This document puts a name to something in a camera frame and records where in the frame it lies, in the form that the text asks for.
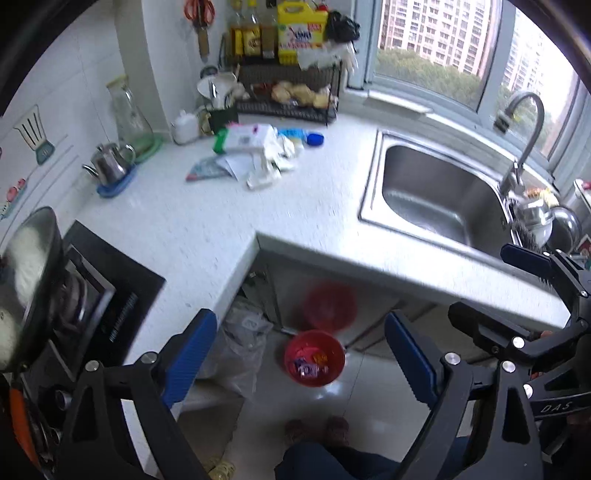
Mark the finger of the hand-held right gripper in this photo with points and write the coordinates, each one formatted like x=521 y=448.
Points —
x=526 y=259
x=489 y=334

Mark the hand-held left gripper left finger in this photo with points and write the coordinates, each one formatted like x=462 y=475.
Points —
x=187 y=357

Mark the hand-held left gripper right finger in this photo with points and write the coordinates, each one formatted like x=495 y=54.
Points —
x=413 y=362

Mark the orange plastic cup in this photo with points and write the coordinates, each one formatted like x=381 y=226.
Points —
x=320 y=358

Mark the purple wipes packet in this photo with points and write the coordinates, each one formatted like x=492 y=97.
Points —
x=307 y=368

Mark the red plastic bin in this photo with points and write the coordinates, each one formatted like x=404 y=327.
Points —
x=295 y=346

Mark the teal packet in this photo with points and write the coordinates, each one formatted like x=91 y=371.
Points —
x=205 y=170

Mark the white paper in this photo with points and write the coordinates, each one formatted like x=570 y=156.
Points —
x=270 y=159

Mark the green and white box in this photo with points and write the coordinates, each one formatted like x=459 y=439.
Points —
x=244 y=138

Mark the steel wool scrubber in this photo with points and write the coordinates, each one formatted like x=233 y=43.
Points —
x=518 y=233

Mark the stainless steel bowl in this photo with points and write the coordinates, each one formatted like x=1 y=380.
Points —
x=533 y=221

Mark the steel bowls by sink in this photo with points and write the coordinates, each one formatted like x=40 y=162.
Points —
x=565 y=228

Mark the crumpled translucent plastic bag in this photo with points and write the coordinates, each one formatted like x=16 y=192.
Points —
x=240 y=350

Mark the white base cabinet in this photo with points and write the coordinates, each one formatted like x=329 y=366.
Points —
x=369 y=300

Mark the black gas stove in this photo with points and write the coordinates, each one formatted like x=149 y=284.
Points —
x=120 y=286

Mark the person's slipper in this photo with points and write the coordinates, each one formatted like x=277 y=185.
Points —
x=338 y=430
x=296 y=431

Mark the stainless steel sink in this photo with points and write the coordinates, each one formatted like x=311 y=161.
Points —
x=429 y=194

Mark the steel gooseneck faucet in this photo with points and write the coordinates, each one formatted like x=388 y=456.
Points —
x=524 y=138

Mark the person's leg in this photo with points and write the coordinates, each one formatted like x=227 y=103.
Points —
x=332 y=464

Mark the steamer pot with glass lid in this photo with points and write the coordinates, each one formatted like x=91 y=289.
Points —
x=41 y=277

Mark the blue plastic tray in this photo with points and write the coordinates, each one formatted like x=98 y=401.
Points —
x=117 y=188

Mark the white steamed bun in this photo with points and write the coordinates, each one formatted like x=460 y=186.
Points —
x=27 y=258
x=4 y=337

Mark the stainless steel kettle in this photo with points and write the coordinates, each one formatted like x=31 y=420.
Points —
x=111 y=166

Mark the green plastic tray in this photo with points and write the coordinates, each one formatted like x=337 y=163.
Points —
x=152 y=147

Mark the window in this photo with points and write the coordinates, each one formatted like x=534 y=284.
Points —
x=461 y=46

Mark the white ceramic condiment pot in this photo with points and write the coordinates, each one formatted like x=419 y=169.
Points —
x=185 y=129

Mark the blue round bottle cap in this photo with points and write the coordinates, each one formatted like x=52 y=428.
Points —
x=315 y=139

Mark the glass carafe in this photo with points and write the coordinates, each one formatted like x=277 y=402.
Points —
x=129 y=117

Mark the garlic bulb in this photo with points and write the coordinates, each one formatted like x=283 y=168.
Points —
x=239 y=92

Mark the ginger root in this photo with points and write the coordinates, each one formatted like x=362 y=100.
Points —
x=281 y=92
x=309 y=96

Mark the white ceramic ladle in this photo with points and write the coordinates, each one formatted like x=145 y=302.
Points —
x=221 y=85

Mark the white plastic bag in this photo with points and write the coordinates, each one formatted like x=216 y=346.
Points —
x=323 y=57

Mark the black plastic bag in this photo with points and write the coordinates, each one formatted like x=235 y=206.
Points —
x=342 y=26

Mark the yellow detergent jug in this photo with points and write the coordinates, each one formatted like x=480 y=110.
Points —
x=302 y=32

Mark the red pump bottle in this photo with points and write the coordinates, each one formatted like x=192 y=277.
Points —
x=321 y=4

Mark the spatula wall sticker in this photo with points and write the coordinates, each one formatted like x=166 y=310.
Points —
x=36 y=134

